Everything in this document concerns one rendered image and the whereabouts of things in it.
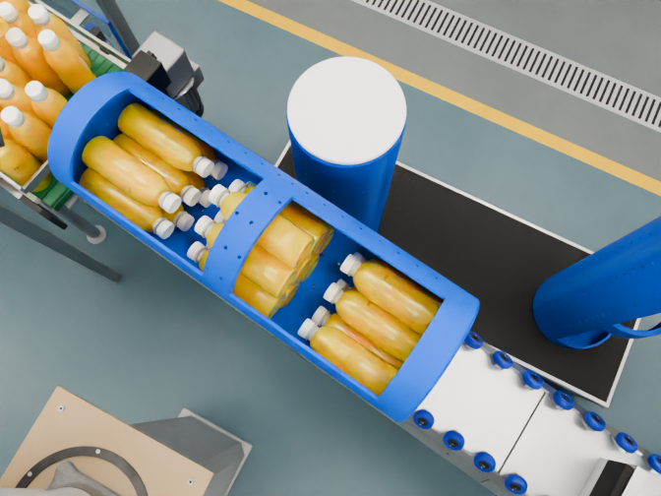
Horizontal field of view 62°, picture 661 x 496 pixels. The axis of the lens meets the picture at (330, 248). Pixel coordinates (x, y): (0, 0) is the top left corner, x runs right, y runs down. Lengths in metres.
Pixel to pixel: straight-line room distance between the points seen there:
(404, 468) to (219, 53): 1.92
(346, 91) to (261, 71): 1.31
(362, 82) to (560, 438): 0.91
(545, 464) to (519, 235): 1.10
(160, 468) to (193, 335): 1.09
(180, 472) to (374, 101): 0.91
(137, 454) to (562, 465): 0.89
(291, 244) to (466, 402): 0.54
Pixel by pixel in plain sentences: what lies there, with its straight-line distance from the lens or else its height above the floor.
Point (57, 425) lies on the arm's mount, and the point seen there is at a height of 1.01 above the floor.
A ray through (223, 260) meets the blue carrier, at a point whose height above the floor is 1.20.
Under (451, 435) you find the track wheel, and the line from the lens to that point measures 1.24.
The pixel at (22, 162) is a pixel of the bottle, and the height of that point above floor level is 1.03.
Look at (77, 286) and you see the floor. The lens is 2.46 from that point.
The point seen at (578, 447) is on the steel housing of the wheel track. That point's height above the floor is 0.93.
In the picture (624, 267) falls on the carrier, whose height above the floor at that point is 0.82.
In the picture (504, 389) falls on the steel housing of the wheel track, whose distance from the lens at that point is 1.32.
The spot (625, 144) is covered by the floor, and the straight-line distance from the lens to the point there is 2.74.
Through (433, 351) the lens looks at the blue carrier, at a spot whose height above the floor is 1.23.
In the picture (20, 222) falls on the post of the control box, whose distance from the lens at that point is 1.75.
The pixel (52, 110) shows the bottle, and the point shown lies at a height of 1.07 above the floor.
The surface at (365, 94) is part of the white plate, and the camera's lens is 1.35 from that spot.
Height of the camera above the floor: 2.20
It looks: 75 degrees down
